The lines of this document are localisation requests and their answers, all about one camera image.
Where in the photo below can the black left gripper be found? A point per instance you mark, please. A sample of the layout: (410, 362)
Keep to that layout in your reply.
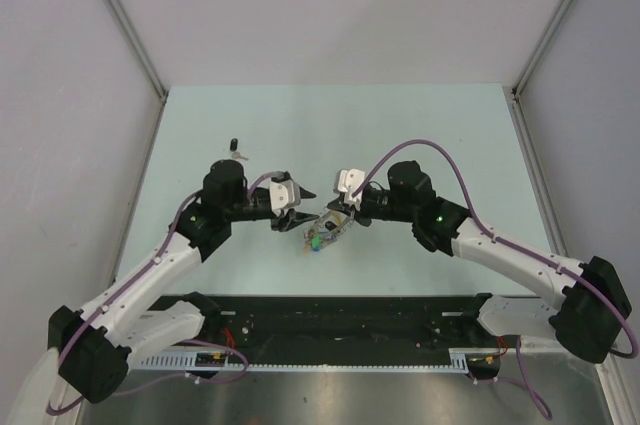
(290, 219)

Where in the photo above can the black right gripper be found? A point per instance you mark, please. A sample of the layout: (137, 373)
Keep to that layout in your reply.
(359, 215)

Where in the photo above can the steel disc keyring holder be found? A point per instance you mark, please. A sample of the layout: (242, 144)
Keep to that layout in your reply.
(328, 228)

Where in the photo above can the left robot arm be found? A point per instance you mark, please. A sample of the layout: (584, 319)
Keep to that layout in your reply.
(99, 342)

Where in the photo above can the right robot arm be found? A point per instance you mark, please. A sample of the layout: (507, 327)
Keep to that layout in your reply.
(585, 306)

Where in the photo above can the silver key by black fob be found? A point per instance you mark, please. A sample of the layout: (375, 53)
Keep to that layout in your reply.
(238, 156)

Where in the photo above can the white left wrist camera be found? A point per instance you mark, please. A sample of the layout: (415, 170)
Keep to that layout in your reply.
(284, 193)

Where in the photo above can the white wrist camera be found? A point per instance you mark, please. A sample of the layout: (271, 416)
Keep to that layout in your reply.
(284, 193)
(347, 187)

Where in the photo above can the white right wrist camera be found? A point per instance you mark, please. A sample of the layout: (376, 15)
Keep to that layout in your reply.
(347, 187)

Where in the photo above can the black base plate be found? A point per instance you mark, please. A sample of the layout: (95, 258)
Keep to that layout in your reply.
(367, 332)

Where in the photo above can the aluminium frame rail left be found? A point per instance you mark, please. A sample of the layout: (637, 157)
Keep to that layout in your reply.
(132, 202)

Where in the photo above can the aluminium frame rail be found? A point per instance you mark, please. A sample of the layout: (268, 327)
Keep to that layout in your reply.
(132, 202)
(530, 149)

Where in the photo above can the aluminium frame rail right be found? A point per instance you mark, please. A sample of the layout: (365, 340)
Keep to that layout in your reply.
(530, 149)

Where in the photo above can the aluminium frame post left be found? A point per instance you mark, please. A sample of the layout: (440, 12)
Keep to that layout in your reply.
(136, 46)

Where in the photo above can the aluminium frame post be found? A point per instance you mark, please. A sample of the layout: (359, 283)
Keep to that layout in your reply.
(136, 46)
(558, 16)

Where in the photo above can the aluminium frame post right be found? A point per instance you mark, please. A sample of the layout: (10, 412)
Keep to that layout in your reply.
(558, 16)

